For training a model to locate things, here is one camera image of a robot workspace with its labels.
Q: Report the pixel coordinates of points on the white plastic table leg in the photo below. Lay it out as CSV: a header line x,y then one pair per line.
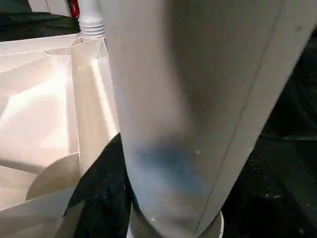
x,y
91,19
193,99

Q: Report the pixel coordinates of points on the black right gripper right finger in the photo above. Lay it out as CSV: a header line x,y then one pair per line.
x,y
267,203

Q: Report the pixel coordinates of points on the white plastic table top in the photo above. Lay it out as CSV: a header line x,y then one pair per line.
x,y
44,111

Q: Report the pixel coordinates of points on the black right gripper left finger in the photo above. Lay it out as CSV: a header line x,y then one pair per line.
x,y
99,198

